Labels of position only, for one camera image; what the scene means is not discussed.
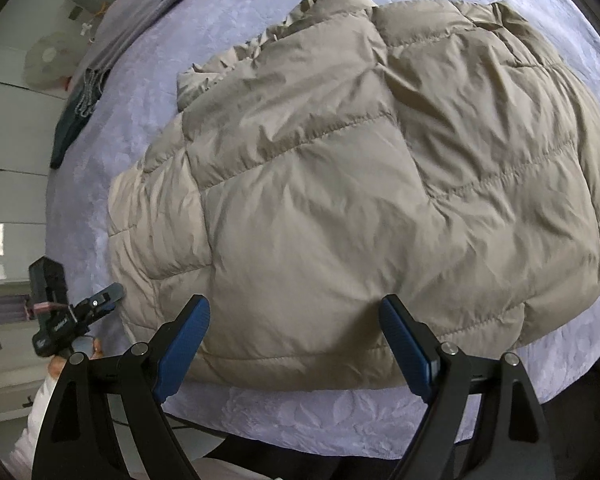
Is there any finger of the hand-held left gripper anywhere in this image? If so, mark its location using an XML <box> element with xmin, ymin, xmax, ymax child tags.
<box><xmin>77</xmin><ymin>282</ymin><xmax>125</xmax><ymax>322</ymax></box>

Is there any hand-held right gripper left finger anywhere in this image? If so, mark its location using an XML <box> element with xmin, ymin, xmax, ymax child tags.
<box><xmin>31</xmin><ymin>294</ymin><xmax>212</xmax><ymax>480</ymax></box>

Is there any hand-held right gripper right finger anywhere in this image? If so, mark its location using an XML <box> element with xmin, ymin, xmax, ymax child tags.
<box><xmin>378</xmin><ymin>294</ymin><xmax>557</xmax><ymax>480</ymax></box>

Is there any beige puffer jacket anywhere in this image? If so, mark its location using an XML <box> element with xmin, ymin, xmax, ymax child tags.
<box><xmin>105</xmin><ymin>0</ymin><xmax>600</xmax><ymax>392</ymax></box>

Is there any person's left forearm white sleeve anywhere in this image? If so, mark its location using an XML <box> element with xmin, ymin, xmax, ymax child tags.
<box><xmin>6</xmin><ymin>374</ymin><xmax>51</xmax><ymax>480</ymax></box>

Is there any person's left hand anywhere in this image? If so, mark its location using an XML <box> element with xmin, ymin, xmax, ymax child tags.
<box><xmin>47</xmin><ymin>336</ymin><xmax>104</xmax><ymax>377</ymax></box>

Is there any dark green garment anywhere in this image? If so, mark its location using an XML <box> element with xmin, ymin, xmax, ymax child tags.
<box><xmin>49</xmin><ymin>66</ymin><xmax>112</xmax><ymax>171</ymax></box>

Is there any white round fan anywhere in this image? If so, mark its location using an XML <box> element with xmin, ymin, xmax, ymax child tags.
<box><xmin>21</xmin><ymin>30</ymin><xmax>89</xmax><ymax>94</ymax></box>

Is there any purple bed blanket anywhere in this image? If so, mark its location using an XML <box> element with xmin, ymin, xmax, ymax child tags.
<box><xmin>45</xmin><ymin>0</ymin><xmax>600</xmax><ymax>462</ymax></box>

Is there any grey bed sheet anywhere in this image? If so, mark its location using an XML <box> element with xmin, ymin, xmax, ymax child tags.
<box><xmin>75</xmin><ymin>0</ymin><xmax>218</xmax><ymax>83</ymax></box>

